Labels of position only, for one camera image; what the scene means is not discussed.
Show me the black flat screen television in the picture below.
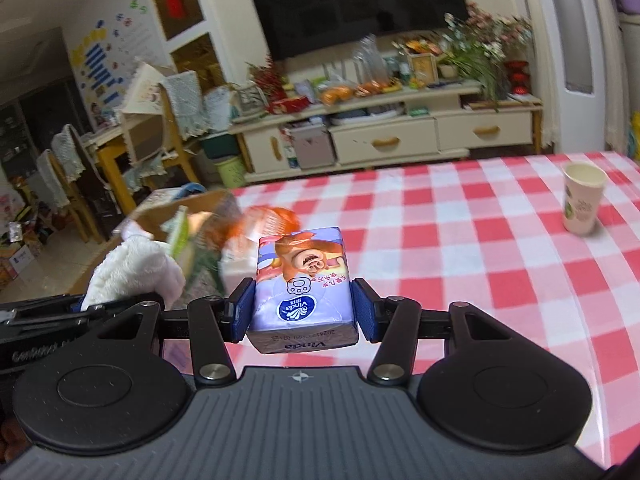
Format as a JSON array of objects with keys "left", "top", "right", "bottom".
[{"left": 242, "top": 0, "right": 471, "bottom": 63}]

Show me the red vase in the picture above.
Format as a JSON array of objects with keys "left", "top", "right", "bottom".
[{"left": 504, "top": 60, "right": 530, "bottom": 96}]

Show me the orange tissue pack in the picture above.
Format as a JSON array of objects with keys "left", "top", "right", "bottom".
[{"left": 222, "top": 206, "right": 300, "bottom": 260}]

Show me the paper cup with green print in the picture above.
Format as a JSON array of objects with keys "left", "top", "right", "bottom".
[{"left": 563, "top": 162, "right": 608, "bottom": 236}]

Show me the red gift box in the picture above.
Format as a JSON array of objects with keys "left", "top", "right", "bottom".
[{"left": 268, "top": 96, "right": 311, "bottom": 115}]

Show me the white plush sock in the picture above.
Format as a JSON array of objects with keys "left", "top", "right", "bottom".
[{"left": 80, "top": 235, "right": 186, "bottom": 311}]

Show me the green trash bin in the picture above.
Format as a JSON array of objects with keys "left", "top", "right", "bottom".
[{"left": 214, "top": 155, "right": 246, "bottom": 188}]

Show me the pink checkered tablecloth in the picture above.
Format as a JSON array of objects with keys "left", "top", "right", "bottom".
[{"left": 236, "top": 152, "right": 639, "bottom": 466}]

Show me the pink storage box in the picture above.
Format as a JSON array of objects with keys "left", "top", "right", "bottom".
[{"left": 290, "top": 125, "right": 335, "bottom": 170}]

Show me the green white towel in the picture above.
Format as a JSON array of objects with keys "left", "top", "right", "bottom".
[{"left": 160, "top": 206, "right": 191, "bottom": 264}]

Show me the wooden dining table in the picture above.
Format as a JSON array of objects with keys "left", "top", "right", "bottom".
[{"left": 80, "top": 115, "right": 149, "bottom": 216}]

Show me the white tower air conditioner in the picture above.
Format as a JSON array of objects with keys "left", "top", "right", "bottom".
[{"left": 525, "top": 0, "right": 629, "bottom": 154}]

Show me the purple vinda tissue pack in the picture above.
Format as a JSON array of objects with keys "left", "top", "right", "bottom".
[{"left": 247, "top": 226, "right": 359, "bottom": 354}]

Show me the framed picture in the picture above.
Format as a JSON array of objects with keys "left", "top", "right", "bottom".
[{"left": 409, "top": 53, "right": 439, "bottom": 86}]

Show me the wooden chair with cover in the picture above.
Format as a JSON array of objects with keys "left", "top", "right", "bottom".
[{"left": 116, "top": 62, "right": 200, "bottom": 191}]

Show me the cream tv stand cabinet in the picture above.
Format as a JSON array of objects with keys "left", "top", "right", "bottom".
[{"left": 229, "top": 80, "right": 544, "bottom": 183}]

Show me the bag of oranges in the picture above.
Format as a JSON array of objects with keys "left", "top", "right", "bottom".
[{"left": 320, "top": 84, "right": 355, "bottom": 106}]

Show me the cardboard box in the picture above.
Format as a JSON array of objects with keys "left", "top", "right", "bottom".
[{"left": 65, "top": 185, "right": 241, "bottom": 295}]

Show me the purple plastic basin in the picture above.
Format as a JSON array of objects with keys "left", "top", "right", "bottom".
[{"left": 616, "top": 0, "right": 640, "bottom": 15}]

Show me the artificial flower bouquet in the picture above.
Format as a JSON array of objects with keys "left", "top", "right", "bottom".
[{"left": 439, "top": 3, "right": 533, "bottom": 102}]

